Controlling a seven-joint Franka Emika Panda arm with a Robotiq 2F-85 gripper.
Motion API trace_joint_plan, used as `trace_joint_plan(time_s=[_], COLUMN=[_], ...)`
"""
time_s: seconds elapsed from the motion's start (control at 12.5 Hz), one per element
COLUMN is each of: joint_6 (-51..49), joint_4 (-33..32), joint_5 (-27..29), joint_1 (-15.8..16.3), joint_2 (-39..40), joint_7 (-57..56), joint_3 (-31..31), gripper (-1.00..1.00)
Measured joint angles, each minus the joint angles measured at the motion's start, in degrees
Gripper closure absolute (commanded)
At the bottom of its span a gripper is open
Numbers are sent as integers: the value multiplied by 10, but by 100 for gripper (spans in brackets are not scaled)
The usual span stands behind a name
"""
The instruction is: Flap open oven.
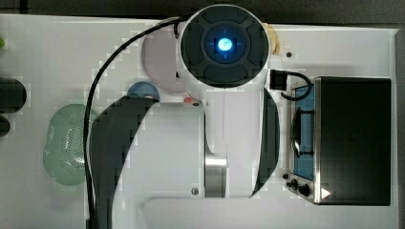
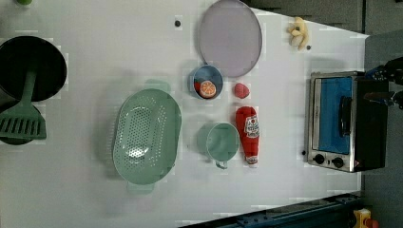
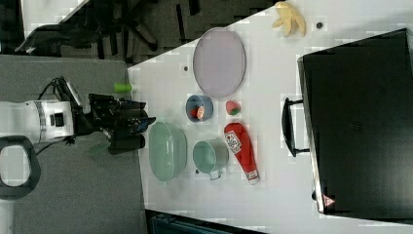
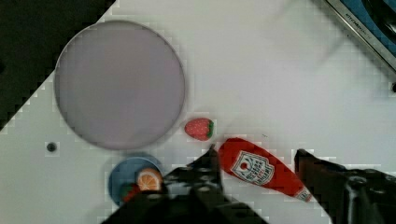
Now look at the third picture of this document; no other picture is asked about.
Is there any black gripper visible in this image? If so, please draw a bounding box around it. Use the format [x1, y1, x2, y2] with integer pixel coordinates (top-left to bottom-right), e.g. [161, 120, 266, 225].
[75, 94, 156, 155]

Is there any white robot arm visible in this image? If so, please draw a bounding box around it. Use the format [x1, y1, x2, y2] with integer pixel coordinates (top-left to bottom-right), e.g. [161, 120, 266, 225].
[1, 94, 156, 155]

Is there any black toaster oven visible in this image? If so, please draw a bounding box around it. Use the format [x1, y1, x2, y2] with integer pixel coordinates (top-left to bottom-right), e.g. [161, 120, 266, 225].
[297, 28, 413, 223]

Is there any green cylinder knob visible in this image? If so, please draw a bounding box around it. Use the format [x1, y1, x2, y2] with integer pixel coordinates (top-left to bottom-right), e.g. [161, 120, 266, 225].
[114, 83, 132, 94]

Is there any green perforated basket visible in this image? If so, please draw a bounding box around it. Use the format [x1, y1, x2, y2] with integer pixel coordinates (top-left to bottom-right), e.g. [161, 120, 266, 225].
[149, 122, 187, 182]

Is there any strawberry in blue bowl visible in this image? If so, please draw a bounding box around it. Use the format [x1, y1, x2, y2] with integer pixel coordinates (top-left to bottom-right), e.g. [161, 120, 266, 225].
[190, 107, 199, 119]

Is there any small blue bowl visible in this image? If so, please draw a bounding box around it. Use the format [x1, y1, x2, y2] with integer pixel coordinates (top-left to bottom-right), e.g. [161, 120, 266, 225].
[185, 95, 213, 122]

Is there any green mug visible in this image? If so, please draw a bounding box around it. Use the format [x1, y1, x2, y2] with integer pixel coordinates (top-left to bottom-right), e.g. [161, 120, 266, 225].
[193, 137, 229, 180]

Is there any black office chair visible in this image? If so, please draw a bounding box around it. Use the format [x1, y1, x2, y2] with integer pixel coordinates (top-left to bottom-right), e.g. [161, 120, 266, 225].
[15, 0, 158, 59]

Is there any red strawberry toy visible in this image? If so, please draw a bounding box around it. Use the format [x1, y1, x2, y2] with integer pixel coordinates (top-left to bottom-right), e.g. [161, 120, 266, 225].
[226, 100, 241, 116]

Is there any large lilac plate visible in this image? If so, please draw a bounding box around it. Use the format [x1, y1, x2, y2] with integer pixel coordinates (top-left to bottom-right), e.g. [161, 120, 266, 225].
[193, 27, 245, 98]

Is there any red ketchup bottle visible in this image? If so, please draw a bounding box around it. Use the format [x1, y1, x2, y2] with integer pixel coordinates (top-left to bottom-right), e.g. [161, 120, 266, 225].
[224, 122, 259, 185]

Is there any peeled banana toy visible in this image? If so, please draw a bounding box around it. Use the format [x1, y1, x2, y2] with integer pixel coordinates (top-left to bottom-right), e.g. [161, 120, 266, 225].
[272, 1, 307, 37]

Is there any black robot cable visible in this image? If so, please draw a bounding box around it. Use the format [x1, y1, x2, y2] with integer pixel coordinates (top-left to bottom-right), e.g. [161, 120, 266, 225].
[36, 76, 71, 101]

